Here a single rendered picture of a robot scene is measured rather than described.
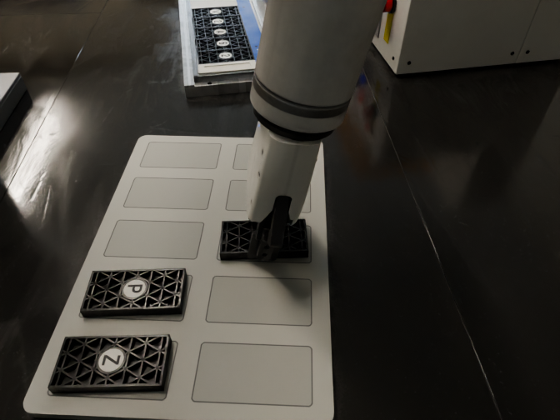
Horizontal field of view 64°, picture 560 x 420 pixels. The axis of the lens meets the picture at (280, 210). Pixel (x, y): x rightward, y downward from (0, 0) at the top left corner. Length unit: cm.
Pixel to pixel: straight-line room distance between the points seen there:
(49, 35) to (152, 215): 61
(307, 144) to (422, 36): 50
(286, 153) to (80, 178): 37
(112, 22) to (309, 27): 81
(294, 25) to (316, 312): 27
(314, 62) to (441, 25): 53
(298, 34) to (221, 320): 28
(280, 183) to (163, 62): 56
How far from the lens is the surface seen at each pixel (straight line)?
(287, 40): 34
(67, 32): 109
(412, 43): 84
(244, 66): 81
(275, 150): 37
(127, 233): 56
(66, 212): 63
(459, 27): 86
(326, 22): 32
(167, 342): 45
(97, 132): 75
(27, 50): 105
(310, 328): 46
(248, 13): 104
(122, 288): 49
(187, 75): 81
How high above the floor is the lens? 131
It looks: 45 degrees down
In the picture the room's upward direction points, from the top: straight up
